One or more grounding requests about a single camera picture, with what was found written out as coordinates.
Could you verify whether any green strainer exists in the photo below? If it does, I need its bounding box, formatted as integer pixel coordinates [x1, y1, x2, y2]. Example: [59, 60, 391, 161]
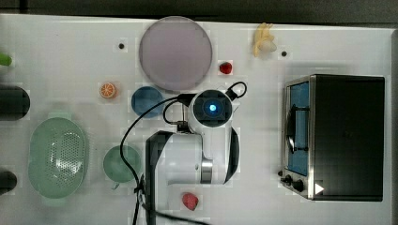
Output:
[28, 112, 88, 207]

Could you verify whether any pink toy strawberry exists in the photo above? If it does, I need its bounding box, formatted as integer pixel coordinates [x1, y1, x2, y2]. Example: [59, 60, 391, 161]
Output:
[182, 192, 199, 211]

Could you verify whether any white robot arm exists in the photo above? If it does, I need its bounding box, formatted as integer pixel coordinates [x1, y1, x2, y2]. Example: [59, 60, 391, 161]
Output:
[145, 89, 239, 225]

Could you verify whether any toy peeled banana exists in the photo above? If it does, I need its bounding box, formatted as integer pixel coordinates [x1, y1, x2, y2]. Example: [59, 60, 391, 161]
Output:
[253, 22, 277, 57]

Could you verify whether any toy orange slice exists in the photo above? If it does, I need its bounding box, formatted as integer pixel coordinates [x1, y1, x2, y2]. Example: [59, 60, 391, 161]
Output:
[99, 82, 117, 98]

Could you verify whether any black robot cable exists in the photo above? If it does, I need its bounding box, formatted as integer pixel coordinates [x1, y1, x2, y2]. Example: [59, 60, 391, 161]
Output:
[119, 81, 248, 225]

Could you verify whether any red toy strawberry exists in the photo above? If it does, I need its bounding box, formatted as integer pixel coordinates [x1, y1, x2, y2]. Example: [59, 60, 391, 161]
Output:
[219, 62, 233, 75]

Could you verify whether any green cup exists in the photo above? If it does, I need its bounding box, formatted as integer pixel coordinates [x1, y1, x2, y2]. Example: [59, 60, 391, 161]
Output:
[102, 145, 142, 189]

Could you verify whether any dark grey cup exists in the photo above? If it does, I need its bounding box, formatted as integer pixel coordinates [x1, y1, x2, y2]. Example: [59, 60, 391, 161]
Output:
[0, 171, 18, 195]

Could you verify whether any green toy lime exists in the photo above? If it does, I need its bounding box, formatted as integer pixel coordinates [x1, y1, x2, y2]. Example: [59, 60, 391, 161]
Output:
[0, 53, 12, 67]

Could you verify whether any silver toaster oven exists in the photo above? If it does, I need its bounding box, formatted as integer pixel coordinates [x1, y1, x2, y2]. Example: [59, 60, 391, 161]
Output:
[278, 74, 385, 202]

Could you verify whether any blue bowl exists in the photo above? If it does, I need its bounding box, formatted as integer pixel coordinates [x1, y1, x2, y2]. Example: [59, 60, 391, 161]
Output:
[130, 86, 163, 116]

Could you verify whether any grey round plate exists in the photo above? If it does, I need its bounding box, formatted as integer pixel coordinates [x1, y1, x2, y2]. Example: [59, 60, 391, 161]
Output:
[139, 16, 212, 91]

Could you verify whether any black pan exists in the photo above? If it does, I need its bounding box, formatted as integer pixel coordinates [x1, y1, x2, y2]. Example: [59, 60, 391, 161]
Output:
[0, 85, 30, 121]

